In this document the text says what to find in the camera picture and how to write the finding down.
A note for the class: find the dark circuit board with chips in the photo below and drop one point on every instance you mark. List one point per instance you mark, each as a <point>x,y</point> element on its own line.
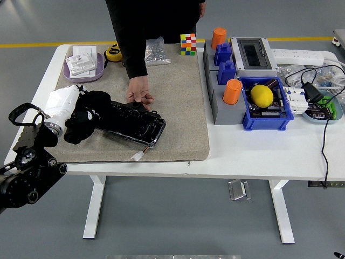
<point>318,112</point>

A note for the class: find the person's torso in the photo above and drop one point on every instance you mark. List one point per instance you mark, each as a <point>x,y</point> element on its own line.
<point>161,19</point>

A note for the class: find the black rag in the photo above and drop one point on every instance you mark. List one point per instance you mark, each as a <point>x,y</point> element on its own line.
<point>78,132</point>

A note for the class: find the brown capacitor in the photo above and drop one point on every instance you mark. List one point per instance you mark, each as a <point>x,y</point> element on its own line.
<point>272,83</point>

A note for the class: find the small grey block base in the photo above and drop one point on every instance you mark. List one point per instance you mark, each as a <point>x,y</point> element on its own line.
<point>208,58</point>

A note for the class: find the white circuit breaker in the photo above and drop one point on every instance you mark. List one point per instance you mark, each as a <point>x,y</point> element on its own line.
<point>296,101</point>

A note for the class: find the colourful puzzle cube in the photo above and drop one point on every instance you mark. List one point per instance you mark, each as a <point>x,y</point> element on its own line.
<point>188,44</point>

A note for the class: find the black glossy panel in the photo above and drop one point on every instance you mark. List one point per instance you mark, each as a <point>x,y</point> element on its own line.
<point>134,125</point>

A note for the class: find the light-blue dish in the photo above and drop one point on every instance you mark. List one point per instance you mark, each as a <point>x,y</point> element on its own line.
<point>338,110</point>

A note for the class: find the large grey block base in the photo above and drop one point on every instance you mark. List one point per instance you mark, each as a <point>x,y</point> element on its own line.
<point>226,113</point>

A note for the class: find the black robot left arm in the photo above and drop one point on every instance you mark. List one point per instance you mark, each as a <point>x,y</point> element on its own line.
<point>29,178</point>

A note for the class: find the purple oval tray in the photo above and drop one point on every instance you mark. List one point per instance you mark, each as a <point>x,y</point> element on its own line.
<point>100,67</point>

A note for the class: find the clear bag of white washers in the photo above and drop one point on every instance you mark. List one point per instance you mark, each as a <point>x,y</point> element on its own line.
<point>288,74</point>

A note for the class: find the yellow lemon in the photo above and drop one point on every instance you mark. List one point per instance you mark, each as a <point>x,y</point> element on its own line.
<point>262,96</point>

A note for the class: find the person's right hand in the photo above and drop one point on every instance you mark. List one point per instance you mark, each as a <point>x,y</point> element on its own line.
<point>138,89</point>

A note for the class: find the black table control box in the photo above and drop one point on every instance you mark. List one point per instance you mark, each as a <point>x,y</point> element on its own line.
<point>315,184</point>

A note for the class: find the clear bag of metal nuts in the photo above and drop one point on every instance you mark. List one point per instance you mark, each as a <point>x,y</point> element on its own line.
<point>157,54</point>

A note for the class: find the flat white socket plate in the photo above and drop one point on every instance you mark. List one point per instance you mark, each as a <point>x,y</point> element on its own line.
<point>85,50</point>

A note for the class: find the thick white switch module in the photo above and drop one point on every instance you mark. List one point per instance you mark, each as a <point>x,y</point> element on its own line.
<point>81,64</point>

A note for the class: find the green terminal block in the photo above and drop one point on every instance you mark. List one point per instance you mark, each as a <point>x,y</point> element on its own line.
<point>330,106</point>

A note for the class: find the blue peg block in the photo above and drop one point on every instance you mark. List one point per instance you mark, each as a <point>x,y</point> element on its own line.
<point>227,73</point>
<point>223,54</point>

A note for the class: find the silver metal bracket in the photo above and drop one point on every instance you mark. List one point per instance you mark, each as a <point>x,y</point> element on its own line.
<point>238,190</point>

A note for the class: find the black circuit board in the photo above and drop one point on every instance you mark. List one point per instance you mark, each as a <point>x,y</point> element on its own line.
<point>269,112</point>

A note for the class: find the person's right forearm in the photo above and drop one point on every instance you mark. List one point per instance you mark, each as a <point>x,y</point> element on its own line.
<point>134,59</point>

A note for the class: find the white table leg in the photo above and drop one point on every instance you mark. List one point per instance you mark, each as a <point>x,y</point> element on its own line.
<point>93,210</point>
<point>283,213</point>

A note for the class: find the grey cart corner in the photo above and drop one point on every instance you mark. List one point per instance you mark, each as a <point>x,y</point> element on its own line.
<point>340,36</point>

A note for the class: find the blue plastic bin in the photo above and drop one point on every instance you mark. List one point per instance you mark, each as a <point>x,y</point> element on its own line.
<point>266,122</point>

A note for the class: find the white power strip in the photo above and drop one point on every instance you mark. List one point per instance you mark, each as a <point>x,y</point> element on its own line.
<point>296,56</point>

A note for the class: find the grey electrical distribution box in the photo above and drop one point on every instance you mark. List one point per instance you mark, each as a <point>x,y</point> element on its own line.
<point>253,54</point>

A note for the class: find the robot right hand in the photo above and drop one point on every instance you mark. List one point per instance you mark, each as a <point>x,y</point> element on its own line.
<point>341,255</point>

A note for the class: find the yellow tape measure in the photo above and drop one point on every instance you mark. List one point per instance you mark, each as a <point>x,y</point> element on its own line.
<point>113,54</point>

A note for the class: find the grey-brown mat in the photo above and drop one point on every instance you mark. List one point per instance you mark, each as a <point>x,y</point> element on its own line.
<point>175,121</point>

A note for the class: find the person's left hand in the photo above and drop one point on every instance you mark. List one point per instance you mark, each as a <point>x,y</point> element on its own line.
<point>202,9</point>

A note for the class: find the clear bag of blue parts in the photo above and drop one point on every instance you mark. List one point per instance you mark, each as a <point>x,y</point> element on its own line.
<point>327,76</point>

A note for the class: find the orange cylinder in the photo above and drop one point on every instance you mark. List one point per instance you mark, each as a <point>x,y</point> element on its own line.
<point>219,37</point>
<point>232,91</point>

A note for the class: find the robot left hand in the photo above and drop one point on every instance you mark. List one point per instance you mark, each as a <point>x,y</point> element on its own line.
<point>62,103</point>

